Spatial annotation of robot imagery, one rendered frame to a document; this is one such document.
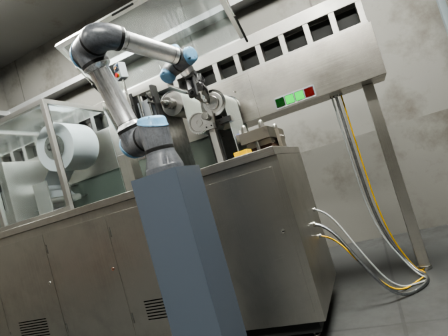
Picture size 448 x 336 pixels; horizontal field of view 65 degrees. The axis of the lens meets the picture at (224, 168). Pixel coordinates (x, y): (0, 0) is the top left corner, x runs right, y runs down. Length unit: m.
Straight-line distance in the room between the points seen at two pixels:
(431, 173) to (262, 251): 2.01
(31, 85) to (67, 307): 3.37
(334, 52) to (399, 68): 1.26
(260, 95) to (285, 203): 0.87
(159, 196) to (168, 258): 0.23
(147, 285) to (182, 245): 0.74
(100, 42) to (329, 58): 1.29
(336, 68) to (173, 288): 1.50
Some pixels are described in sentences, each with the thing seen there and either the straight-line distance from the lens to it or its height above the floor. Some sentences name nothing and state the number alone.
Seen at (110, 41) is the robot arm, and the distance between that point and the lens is 1.48.
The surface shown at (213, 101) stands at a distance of 1.98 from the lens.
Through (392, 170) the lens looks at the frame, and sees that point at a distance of 2.32.
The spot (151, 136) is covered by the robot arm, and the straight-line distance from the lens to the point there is 1.37.
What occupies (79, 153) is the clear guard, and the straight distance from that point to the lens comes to 2.48.
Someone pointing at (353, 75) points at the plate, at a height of 1.19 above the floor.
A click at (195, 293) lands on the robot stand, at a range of 1.33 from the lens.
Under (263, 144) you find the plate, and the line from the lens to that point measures 1.91.
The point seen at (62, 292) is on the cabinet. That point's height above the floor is 0.45.
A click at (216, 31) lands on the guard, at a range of 2.37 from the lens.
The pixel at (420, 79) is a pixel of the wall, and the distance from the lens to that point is 3.40.
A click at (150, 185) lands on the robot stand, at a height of 0.86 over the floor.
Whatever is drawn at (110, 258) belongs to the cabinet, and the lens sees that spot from 2.11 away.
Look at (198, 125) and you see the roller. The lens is 2.02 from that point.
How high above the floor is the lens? 0.78
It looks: 3 degrees up
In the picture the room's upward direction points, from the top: 16 degrees counter-clockwise
